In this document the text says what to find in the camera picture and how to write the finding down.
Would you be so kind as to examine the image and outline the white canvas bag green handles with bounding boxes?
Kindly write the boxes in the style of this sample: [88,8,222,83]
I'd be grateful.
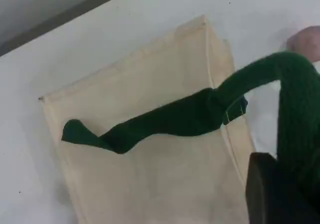
[38,15,320,224]

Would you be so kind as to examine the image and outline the pink round pastry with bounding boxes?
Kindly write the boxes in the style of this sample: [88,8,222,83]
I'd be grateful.
[286,26,320,62]

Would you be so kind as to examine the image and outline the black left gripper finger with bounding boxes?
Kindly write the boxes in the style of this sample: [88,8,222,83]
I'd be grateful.
[245,152,320,224]

